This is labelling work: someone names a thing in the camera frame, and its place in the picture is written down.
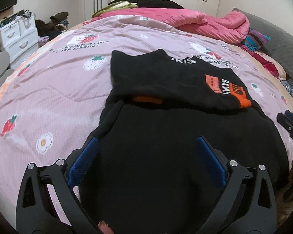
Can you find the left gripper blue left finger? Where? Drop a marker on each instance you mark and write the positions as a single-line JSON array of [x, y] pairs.
[[82, 163]]

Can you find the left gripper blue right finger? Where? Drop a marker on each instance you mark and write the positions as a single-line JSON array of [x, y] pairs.
[[214, 161]]

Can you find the black sweater with orange patches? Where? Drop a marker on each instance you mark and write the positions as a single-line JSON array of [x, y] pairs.
[[147, 177]]

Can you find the dark clothes pile on floor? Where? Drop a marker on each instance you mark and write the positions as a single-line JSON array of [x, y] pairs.
[[56, 26]]

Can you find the black clothing on bed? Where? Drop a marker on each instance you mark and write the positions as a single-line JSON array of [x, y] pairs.
[[164, 4]]

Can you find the person's left hand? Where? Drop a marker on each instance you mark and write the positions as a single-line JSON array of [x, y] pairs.
[[103, 226]]

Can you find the red floral blanket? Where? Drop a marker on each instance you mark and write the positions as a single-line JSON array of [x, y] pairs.
[[272, 66]]

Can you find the pink strawberry print bedsheet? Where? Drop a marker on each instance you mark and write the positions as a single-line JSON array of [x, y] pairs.
[[53, 101]]

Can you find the grey padded headboard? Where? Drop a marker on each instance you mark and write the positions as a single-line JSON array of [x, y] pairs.
[[280, 47]]

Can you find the striped colourful pillow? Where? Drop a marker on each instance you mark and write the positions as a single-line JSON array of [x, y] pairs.
[[255, 40]]

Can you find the pink quilted comforter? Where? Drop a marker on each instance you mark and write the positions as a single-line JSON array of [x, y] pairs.
[[232, 29]]

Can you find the white drawer cabinet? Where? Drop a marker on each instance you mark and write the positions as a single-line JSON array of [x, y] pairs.
[[19, 38]]

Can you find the green blanket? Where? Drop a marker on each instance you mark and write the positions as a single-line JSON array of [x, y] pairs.
[[114, 7]]

